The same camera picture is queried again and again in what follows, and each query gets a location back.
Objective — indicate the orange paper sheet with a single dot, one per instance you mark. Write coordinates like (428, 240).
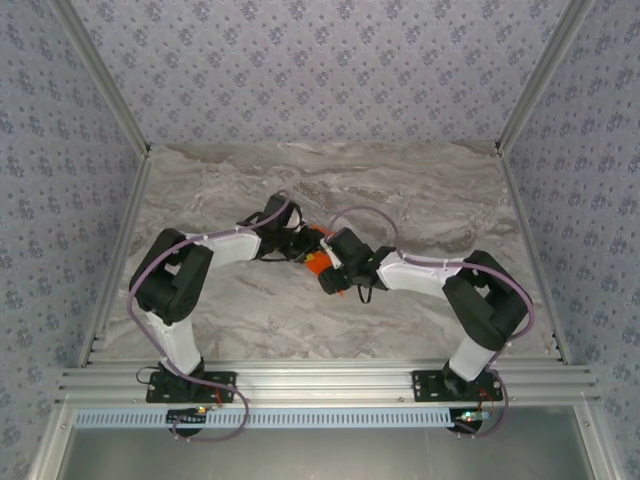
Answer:
(318, 266)

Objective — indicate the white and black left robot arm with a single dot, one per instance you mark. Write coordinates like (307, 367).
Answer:
(225, 250)

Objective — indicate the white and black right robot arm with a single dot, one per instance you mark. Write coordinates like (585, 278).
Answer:
(415, 272)

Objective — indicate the grey metal tray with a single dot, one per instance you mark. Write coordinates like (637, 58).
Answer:
(320, 455)

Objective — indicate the small black circuit board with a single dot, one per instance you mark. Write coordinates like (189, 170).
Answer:
(187, 416)
(470, 416)

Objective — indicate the wide aluminium mounting rail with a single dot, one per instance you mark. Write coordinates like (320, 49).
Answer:
(320, 385)

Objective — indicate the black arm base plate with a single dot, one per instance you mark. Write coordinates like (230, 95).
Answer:
(220, 387)
(425, 387)

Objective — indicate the aluminium frame post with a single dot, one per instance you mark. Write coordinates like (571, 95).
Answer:
(106, 75)
(541, 75)

